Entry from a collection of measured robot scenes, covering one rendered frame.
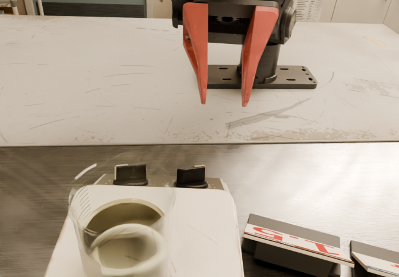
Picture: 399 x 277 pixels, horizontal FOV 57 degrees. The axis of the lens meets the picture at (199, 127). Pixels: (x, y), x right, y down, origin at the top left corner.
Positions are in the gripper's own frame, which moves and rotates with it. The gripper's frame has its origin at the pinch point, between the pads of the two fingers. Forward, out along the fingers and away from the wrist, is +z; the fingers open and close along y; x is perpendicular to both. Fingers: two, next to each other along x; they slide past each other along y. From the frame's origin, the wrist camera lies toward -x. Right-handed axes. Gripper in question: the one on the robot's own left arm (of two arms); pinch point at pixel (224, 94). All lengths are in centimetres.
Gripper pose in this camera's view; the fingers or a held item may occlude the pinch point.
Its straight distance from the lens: 31.4
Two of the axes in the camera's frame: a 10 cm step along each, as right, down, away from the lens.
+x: -0.4, 2.6, 9.6
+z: -0.5, 9.6, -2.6
